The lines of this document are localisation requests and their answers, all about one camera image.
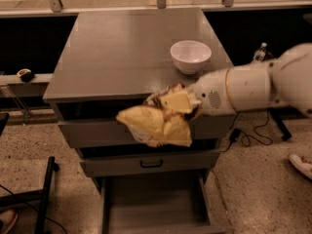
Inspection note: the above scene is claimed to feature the grey top drawer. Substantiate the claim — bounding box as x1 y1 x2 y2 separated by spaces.
58 115 235 148

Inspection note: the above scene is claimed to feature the grey drawer cabinet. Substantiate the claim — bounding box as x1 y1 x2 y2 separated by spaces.
42 7 235 193

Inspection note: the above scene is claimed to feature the black tape measure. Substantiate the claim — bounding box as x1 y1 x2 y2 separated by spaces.
17 68 34 82

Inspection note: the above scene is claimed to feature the white red shoe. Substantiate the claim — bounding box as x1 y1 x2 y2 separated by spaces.
0 210 18 234
289 154 312 179

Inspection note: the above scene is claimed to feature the black metal stand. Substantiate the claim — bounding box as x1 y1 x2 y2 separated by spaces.
0 156 59 234

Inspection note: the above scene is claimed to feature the white bowl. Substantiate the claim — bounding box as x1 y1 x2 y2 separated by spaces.
170 40 212 74

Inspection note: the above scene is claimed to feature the grey drawer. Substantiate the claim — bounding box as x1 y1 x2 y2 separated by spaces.
58 115 235 148
98 171 226 234
80 149 220 177

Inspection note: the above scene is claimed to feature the black power adapter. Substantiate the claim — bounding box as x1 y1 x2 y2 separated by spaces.
229 128 242 142

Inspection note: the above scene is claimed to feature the white red shoe right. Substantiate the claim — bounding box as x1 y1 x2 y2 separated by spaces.
289 154 312 179

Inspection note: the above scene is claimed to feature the clear water bottle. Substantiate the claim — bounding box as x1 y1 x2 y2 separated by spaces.
253 43 267 61

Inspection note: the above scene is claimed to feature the black middle drawer handle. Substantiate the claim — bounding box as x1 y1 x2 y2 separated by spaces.
139 159 164 169

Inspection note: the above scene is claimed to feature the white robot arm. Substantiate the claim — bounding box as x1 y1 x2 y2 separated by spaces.
161 43 312 117

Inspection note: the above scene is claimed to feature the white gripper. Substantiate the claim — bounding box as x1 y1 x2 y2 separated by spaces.
160 68 235 116

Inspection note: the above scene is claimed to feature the grey middle drawer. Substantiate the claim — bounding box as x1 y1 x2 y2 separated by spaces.
80 149 220 177

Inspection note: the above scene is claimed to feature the white red shoe left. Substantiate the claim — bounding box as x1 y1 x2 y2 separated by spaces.
0 210 18 234

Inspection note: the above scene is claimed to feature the grey bottom drawer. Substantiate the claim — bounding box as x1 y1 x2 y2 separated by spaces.
98 171 226 234

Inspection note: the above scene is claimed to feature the brown chip bag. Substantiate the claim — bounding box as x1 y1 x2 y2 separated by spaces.
116 83 197 147

